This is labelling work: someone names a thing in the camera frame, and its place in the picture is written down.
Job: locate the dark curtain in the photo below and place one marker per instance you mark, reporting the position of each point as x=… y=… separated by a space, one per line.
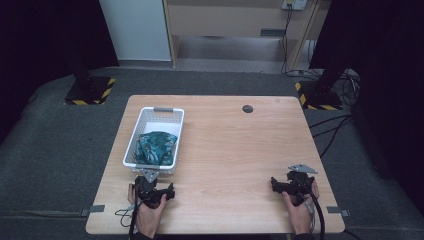
x=390 y=83
x=40 y=40

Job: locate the black stand with striped base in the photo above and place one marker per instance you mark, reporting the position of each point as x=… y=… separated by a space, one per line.
x=87 y=91
x=321 y=96

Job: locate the light wooden shelf unit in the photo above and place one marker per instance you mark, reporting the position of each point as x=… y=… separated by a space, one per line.
x=230 y=20

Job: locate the grey tape strip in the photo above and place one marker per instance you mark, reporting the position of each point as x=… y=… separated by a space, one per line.
x=94 y=209
x=337 y=210

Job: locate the person's right hand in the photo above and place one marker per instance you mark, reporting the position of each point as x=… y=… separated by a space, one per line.
x=298 y=216

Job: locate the teal patterned cloth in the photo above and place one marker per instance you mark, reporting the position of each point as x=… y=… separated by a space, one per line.
x=156 y=148

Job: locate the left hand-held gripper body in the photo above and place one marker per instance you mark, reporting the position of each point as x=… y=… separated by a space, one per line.
x=146 y=190

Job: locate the white panel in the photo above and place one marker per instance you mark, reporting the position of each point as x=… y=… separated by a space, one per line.
x=136 y=30

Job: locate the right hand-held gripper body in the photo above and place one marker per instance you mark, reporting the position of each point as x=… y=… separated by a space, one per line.
x=300 y=183

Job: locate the white plastic basket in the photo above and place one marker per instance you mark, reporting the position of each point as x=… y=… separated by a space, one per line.
x=132 y=156

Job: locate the person's left hand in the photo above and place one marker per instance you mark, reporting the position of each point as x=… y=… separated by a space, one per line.
x=146 y=216

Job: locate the white power strip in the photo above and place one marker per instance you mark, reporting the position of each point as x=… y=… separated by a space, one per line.
x=295 y=4

